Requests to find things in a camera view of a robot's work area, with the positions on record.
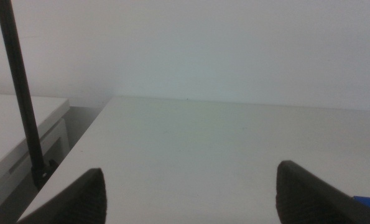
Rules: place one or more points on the white side table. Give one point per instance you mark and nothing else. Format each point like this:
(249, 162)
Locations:
(4, 124)

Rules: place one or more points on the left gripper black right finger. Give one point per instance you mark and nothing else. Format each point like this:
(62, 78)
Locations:
(306, 199)

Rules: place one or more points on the black camera stand pole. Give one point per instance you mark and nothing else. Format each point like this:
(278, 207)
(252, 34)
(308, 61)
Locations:
(18, 81)

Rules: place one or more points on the black pole clamp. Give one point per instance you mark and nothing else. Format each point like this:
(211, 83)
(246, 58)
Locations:
(43, 174)

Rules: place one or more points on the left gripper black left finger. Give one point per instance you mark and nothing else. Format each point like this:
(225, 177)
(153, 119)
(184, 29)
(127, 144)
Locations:
(82, 202)

